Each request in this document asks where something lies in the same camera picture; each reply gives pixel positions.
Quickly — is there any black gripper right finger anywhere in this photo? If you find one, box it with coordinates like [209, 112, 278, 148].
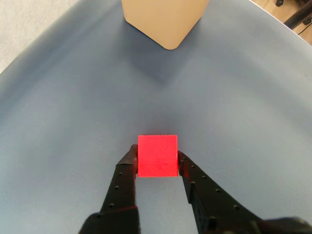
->
[177, 150, 269, 234]

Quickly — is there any black chair base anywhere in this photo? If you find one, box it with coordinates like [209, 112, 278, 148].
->
[274, 0, 312, 30]

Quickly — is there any beige metal box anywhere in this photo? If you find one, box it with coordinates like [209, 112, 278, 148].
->
[121, 0, 210, 51]

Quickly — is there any blue-grey table mat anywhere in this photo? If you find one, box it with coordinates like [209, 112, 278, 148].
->
[0, 0, 312, 234]

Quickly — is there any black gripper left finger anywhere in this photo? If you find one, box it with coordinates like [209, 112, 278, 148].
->
[79, 143, 142, 234]

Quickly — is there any red cube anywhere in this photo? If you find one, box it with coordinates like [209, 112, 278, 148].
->
[137, 134, 178, 178]

